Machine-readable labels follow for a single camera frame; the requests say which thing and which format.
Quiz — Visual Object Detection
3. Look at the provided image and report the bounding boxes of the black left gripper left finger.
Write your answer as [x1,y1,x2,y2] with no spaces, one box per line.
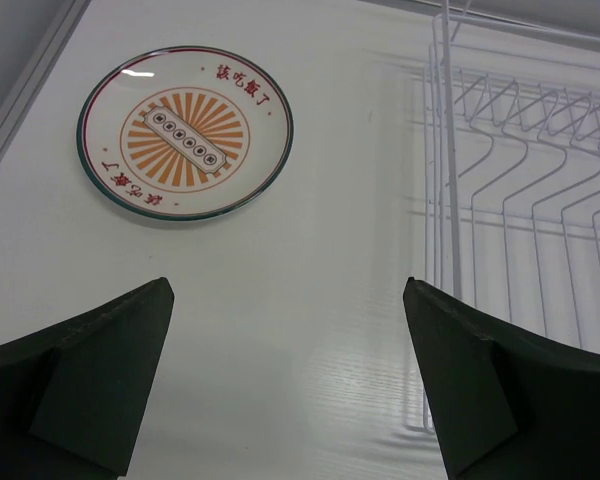
[0,277,175,478]

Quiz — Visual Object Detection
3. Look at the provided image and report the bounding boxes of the aluminium table frame rail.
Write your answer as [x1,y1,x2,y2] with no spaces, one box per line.
[0,1,89,158]

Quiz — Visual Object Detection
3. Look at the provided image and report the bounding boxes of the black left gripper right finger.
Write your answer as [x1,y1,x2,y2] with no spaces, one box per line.
[403,278,600,479]

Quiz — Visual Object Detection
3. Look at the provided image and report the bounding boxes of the sunburst pattern white plate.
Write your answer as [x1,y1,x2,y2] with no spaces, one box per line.
[76,46,294,222]

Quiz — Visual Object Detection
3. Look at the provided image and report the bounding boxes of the white wire dish rack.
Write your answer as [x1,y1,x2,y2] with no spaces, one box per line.
[404,0,600,434]

